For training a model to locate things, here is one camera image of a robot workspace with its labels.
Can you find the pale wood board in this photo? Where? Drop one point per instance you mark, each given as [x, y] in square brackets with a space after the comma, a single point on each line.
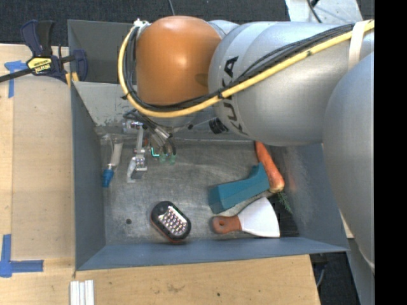
[41, 170]

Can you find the orange toy carrot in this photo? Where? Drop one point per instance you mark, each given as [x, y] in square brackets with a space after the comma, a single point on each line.
[270, 167]

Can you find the black cylinder on white bracket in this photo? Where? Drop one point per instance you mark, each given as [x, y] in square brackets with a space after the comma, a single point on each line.
[217, 126]

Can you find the grey metal bin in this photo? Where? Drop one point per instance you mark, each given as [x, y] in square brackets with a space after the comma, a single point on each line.
[165, 189]

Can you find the teal foam block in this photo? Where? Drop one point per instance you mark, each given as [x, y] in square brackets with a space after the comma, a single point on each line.
[237, 192]

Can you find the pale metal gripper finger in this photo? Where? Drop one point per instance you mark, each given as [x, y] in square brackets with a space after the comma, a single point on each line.
[140, 164]
[131, 172]

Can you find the black and orange work light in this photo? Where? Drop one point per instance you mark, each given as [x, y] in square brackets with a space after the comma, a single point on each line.
[171, 222]

